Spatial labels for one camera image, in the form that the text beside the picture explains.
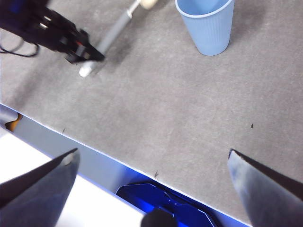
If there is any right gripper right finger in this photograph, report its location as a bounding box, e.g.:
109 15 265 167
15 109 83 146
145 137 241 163
227 148 303 227

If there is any grey-handled sponge cup brush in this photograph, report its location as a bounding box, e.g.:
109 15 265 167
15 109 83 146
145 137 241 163
79 0 158 78

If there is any black cable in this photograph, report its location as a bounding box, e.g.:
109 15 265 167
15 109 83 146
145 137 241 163
0 39 40 57

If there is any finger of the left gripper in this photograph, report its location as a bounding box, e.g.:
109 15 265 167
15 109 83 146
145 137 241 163
75 42 105 61

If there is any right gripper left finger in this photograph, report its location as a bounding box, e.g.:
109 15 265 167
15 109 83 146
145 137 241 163
0 148 80 227

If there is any blue ribbed plastic cup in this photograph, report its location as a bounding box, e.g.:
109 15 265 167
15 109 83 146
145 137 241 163
175 0 235 57

